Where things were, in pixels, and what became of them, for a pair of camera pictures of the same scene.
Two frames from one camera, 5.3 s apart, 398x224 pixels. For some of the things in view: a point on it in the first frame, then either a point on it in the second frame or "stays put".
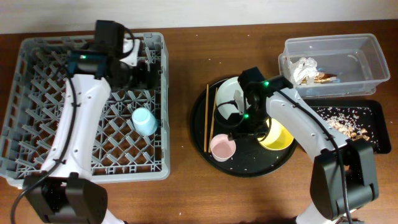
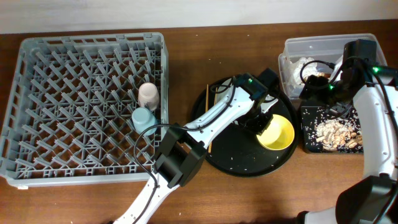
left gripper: (149, 81) → (260, 129)
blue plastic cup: (144, 121) stays put
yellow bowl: (278, 138) stays put
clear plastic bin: (333, 66) stays put
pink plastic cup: (222, 149) → (148, 95)
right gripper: (244, 134) → (339, 109)
